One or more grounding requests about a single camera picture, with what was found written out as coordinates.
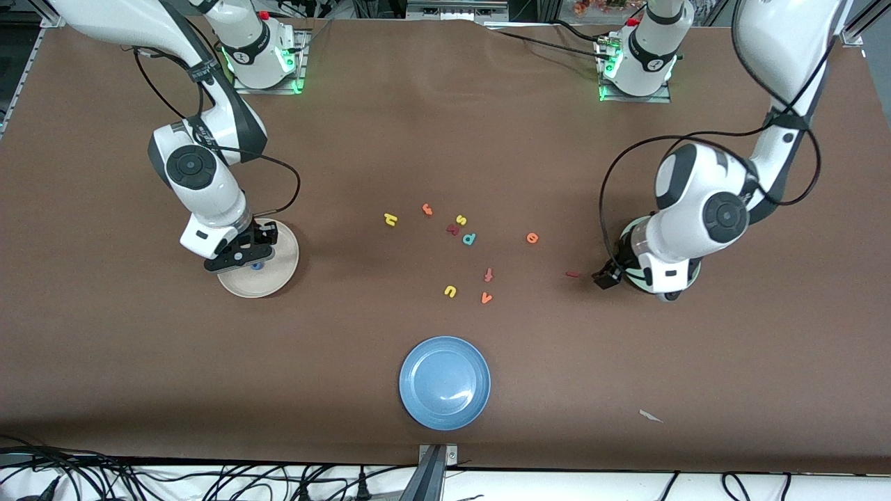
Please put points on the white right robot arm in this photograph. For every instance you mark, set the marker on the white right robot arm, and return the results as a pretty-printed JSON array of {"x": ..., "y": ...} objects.
[{"x": 202, "y": 174}]

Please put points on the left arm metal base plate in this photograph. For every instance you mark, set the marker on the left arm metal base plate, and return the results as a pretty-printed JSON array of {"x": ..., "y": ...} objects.
[{"x": 633, "y": 99}]

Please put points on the grey equipment box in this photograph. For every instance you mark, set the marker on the grey equipment box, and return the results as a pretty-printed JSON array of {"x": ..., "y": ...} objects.
[{"x": 456, "y": 8}]

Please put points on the orange flower decoration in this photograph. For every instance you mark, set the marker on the orange flower decoration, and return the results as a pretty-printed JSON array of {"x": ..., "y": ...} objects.
[{"x": 598, "y": 5}]

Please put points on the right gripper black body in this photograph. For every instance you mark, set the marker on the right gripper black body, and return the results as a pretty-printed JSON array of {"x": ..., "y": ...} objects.
[{"x": 263, "y": 234}]

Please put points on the green plate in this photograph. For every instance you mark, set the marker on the green plate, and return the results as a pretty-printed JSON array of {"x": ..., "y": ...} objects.
[{"x": 695, "y": 275}]

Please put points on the beige brown plate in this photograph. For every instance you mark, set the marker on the beige brown plate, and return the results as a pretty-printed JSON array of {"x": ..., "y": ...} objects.
[{"x": 271, "y": 282}]

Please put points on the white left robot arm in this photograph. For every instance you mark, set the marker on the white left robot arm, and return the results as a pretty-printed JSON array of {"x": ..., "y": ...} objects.
[{"x": 696, "y": 202}]

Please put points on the long aluminium rail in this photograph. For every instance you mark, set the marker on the long aluminium rail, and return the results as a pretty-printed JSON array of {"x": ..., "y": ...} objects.
[{"x": 35, "y": 52}]

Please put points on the brown table cover sheet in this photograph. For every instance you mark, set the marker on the brown table cover sheet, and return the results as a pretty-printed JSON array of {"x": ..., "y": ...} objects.
[{"x": 139, "y": 362}]

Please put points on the white paper scrap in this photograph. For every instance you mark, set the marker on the white paper scrap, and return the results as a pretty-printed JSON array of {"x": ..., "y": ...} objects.
[{"x": 651, "y": 416}]

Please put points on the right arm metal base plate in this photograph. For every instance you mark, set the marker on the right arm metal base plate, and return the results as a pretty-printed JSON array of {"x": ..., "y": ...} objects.
[{"x": 303, "y": 69}]

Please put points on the grey metal camera bracket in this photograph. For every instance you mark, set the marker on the grey metal camera bracket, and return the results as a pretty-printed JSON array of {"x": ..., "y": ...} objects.
[{"x": 433, "y": 473}]

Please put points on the blue plate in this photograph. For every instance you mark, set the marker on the blue plate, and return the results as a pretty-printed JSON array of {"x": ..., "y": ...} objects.
[{"x": 445, "y": 383}]

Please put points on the white lower board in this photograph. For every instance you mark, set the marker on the white lower board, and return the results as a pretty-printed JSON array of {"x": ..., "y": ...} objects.
[{"x": 557, "y": 487}]

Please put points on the short aluminium profile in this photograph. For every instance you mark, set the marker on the short aluminium profile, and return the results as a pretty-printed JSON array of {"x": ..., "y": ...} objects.
[{"x": 855, "y": 31}]

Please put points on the black plug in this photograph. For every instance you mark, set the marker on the black plug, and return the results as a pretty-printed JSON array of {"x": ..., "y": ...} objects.
[{"x": 362, "y": 487}]

